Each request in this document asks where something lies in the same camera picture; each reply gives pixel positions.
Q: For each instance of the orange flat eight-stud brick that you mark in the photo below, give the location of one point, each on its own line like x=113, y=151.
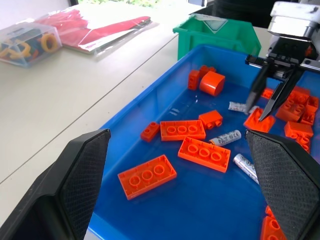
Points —
x=203, y=154
x=182, y=130
x=147, y=177

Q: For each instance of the white label card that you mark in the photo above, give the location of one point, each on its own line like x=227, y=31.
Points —
x=212, y=23

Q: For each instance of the red sheet in clear sleeve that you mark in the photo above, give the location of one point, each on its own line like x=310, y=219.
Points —
x=112, y=32

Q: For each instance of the green plastic bin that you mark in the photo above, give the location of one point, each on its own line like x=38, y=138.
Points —
x=197, y=41

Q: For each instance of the silver AA battery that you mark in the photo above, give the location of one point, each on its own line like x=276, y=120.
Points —
x=246, y=167
x=237, y=107
x=225, y=138

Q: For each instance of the orange rectangular brick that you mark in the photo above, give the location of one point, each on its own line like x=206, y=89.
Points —
x=298, y=129

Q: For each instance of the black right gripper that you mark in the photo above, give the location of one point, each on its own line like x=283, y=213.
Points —
x=287, y=52

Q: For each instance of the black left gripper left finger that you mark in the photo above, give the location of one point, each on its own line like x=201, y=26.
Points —
x=62, y=190

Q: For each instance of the red crinkled plastic bag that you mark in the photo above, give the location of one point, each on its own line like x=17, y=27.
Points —
x=62, y=22

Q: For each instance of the clear box of coloured letters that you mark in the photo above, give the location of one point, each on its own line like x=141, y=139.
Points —
x=22, y=50

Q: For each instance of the orange sloped brick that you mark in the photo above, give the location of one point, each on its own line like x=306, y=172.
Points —
x=257, y=122

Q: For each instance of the small orange two-stud brick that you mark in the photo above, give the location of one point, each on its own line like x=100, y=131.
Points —
x=210, y=118
x=193, y=80
x=150, y=132

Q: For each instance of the blue plastic bin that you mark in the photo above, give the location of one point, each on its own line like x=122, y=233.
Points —
x=200, y=207

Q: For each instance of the orange curved brick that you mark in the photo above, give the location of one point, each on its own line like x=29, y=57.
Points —
x=212, y=83

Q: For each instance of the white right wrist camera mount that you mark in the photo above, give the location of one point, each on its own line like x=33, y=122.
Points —
x=292, y=20

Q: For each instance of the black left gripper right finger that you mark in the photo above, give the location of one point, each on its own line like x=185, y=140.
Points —
x=287, y=180

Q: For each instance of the large orange studded brick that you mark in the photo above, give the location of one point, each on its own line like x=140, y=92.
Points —
x=293, y=106

